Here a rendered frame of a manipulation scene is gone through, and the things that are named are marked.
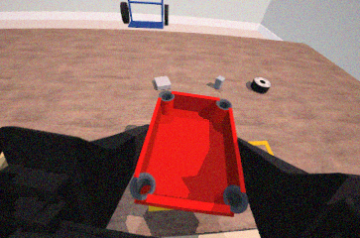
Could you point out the red plastic hood shell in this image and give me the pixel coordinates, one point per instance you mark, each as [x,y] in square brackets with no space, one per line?
[190,159]

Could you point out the black rubber tyre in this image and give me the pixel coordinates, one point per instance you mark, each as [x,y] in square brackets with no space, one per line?
[260,85]

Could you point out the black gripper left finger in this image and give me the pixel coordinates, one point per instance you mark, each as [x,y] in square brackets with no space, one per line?
[99,170]

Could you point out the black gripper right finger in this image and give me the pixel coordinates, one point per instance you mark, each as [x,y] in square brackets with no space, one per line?
[288,202]

